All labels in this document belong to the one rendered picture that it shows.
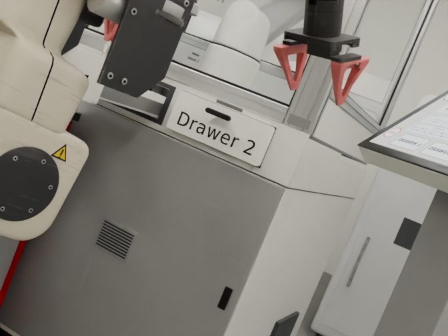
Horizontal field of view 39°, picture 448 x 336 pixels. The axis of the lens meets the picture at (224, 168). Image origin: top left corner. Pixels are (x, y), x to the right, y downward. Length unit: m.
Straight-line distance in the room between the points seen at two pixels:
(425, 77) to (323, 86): 3.33
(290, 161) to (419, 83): 3.36
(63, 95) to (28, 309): 1.22
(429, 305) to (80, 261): 1.01
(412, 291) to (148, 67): 0.74
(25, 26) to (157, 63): 0.18
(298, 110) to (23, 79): 0.94
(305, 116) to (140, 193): 0.51
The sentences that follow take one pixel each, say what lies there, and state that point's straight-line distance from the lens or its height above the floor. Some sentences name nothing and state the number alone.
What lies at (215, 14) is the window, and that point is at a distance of 1.79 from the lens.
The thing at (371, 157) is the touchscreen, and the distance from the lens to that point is 1.45.
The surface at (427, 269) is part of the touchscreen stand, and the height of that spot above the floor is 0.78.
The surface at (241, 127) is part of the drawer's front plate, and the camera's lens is 1.65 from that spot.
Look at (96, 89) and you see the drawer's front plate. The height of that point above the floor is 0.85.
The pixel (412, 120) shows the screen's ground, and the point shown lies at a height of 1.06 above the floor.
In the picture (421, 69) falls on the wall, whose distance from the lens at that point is 4.94.
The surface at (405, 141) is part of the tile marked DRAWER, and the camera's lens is 1.40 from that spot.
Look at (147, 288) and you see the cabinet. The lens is 1.78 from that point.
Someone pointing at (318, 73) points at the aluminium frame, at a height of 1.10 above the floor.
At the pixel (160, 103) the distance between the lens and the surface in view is 1.76.
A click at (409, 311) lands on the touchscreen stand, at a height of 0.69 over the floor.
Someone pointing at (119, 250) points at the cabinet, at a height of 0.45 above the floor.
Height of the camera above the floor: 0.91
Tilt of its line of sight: 4 degrees down
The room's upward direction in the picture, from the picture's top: 22 degrees clockwise
